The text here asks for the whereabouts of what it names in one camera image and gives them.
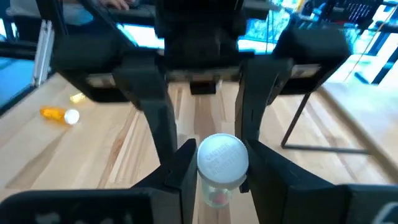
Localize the orange medicine bottle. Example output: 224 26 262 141
39 105 81 126

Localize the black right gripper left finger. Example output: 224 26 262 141
132 138 199 224

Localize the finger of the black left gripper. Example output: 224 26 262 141
234 57 294 144
113 58 178 165

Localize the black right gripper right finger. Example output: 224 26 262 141
238 139 348 224

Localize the wooden shelf with black legs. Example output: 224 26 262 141
280 37 398 188

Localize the person's hand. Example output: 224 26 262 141
98 0 137 11

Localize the silver aluminium post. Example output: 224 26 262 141
32 19 56 88

